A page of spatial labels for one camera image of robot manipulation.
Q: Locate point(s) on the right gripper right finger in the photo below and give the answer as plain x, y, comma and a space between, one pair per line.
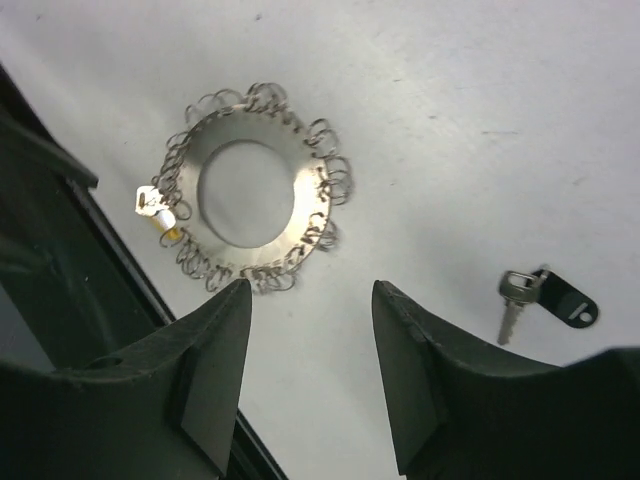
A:
462, 408

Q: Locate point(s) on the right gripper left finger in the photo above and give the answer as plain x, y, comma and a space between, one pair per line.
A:
163, 407

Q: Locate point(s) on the black tag key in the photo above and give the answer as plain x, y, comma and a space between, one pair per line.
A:
548, 290

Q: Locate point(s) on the yellow tag key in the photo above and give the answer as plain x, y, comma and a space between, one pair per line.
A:
150, 204

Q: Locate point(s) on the white disc wire keyring holder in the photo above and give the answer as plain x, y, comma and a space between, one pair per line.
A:
253, 187

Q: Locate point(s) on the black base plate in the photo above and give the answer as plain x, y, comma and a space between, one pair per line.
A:
71, 291

